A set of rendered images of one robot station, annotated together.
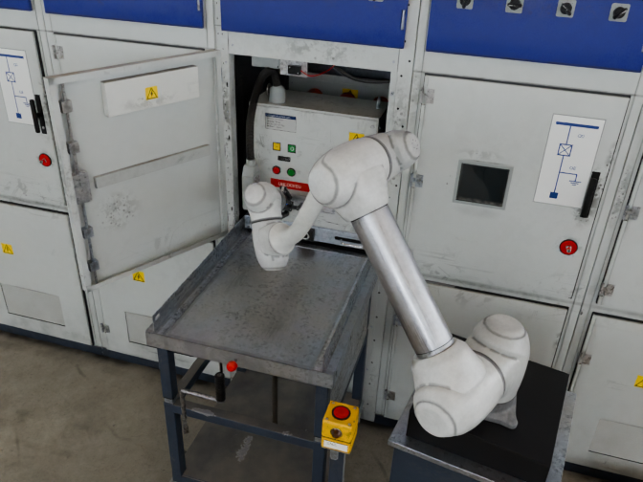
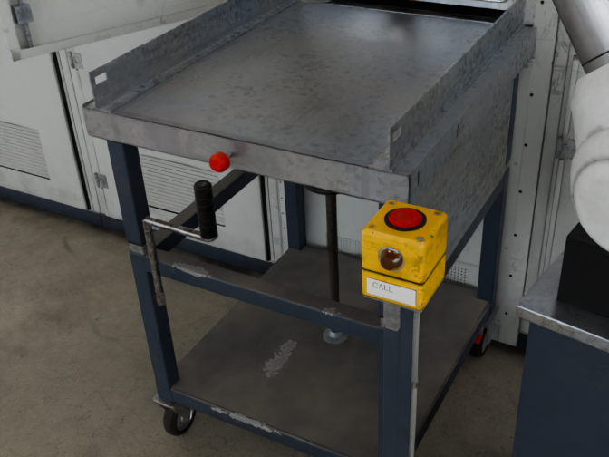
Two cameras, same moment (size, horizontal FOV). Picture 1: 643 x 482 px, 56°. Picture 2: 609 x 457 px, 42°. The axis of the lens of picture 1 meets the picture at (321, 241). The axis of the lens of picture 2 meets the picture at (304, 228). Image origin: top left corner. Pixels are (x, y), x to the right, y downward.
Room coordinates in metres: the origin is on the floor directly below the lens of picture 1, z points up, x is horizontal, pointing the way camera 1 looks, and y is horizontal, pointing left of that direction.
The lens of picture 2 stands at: (0.37, -0.16, 1.40)
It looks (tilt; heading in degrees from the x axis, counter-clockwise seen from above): 33 degrees down; 15
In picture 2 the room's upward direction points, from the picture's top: 3 degrees counter-clockwise
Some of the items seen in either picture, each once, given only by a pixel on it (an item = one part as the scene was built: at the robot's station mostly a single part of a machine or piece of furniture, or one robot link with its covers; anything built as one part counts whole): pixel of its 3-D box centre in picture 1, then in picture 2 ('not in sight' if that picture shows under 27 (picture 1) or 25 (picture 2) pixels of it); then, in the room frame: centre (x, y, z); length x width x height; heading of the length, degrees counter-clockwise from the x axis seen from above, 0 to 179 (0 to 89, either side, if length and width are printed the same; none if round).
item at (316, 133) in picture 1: (309, 173); not in sight; (2.13, 0.06, 1.15); 0.48 x 0.01 x 0.48; 74
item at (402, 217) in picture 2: (341, 413); (405, 221); (1.16, -0.07, 0.90); 0.04 x 0.04 x 0.02
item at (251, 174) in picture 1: (252, 186); not in sight; (2.13, 0.28, 1.09); 0.08 x 0.05 x 0.17; 164
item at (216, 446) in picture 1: (275, 376); (332, 234); (1.77, 0.16, 0.46); 0.64 x 0.58 x 0.66; 165
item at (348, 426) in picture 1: (340, 427); (404, 254); (1.16, -0.07, 0.85); 0.08 x 0.08 x 0.10; 75
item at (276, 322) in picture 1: (275, 298); (326, 77); (1.77, 0.16, 0.82); 0.68 x 0.62 x 0.06; 165
